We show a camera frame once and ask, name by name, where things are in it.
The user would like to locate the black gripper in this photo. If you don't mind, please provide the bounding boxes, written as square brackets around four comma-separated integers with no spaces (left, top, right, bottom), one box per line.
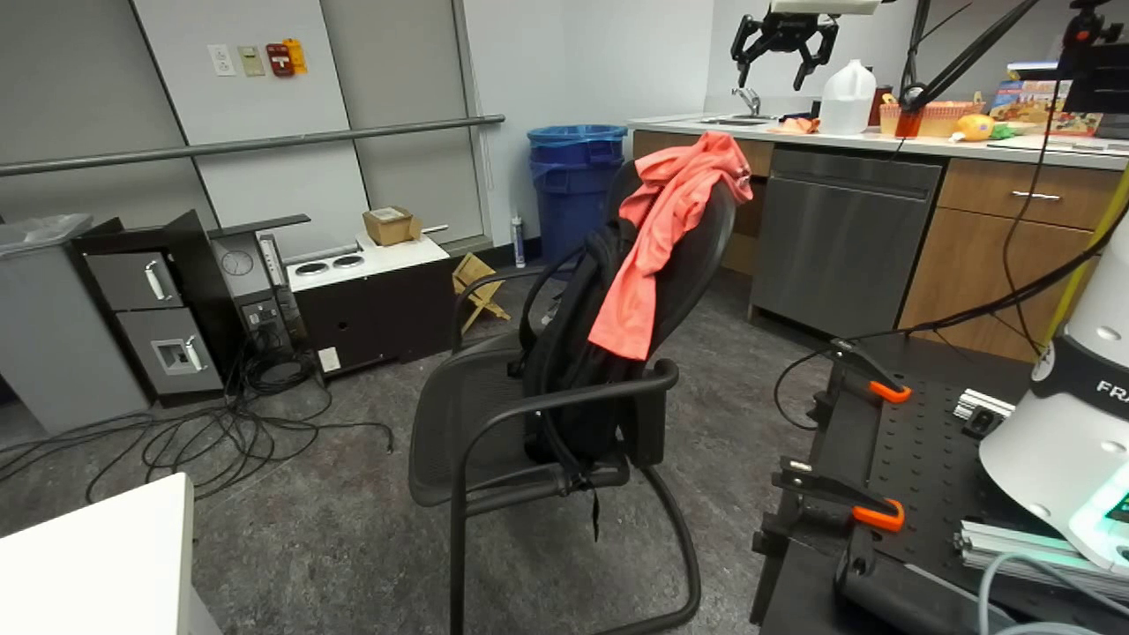
[727,11,843,96]

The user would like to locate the salmon pink printed shirt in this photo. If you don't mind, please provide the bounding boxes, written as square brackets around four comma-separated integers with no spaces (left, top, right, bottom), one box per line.
[585,132,759,365]

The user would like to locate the black mesh chair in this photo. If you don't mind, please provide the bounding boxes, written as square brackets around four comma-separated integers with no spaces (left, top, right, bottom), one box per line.
[405,155,744,635]

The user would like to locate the white plastic jug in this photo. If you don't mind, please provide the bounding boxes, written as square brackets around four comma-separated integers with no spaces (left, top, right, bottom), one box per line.
[818,57,881,138]

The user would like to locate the orange plastic bin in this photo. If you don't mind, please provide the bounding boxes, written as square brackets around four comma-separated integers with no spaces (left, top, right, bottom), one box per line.
[897,98,985,140]

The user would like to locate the black boom stand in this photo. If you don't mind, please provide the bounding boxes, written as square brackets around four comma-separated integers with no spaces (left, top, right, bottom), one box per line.
[897,0,1043,116]

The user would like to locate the stainless steel dishwasher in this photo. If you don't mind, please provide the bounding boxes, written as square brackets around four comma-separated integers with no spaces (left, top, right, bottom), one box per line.
[751,144,947,344]

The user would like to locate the blue recycling bin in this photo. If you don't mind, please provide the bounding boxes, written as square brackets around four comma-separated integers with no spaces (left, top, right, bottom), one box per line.
[524,124,630,267]

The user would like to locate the wooden counter cabinet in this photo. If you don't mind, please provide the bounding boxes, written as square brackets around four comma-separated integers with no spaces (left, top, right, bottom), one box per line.
[627,112,1129,367]

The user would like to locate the black backpack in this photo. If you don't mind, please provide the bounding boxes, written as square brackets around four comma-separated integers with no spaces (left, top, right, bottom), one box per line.
[516,223,674,540]

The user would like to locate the wooden folding stand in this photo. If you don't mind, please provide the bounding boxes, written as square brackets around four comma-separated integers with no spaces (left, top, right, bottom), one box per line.
[452,252,516,338]

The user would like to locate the small white connector block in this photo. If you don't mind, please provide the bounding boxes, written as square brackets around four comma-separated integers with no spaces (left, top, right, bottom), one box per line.
[947,385,1017,434]

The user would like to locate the cardboard box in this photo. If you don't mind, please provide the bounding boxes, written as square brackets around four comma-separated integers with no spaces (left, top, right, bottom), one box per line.
[362,206,424,249]

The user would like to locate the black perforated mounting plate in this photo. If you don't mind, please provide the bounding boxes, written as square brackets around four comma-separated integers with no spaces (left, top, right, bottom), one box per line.
[751,338,1129,635]

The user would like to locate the red fire alarm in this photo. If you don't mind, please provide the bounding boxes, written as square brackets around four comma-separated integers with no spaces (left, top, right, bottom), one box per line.
[264,37,310,82]

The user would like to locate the silver aluminium extrusion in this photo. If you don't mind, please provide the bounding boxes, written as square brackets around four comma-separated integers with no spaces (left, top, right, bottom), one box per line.
[952,517,1129,594]

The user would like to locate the black metal side stand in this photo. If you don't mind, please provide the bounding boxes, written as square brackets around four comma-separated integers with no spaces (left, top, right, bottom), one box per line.
[209,211,313,397]

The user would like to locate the black filing cabinet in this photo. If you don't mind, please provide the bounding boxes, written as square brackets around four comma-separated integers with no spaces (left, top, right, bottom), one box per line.
[72,208,239,402]

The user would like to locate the white table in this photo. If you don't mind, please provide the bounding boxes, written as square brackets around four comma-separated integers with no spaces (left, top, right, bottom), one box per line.
[0,469,201,635]

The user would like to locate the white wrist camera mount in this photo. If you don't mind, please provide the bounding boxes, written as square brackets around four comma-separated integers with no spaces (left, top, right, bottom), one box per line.
[765,0,881,23]

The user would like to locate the black tripod camera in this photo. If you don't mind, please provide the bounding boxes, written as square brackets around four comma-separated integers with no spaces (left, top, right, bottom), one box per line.
[1053,0,1129,116]

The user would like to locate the long black hanging cable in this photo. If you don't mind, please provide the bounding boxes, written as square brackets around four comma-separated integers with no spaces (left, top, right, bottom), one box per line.
[769,66,1129,434]

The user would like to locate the black clamp orange handle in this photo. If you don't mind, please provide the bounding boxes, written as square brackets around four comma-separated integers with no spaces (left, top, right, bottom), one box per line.
[809,336,917,434]
[769,454,909,558]

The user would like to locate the grey wall handrail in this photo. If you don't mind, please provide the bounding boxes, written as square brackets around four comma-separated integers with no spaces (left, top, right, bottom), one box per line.
[0,112,507,182]

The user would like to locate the black floor cables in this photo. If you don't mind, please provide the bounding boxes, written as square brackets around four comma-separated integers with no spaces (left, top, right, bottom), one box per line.
[0,376,397,504]

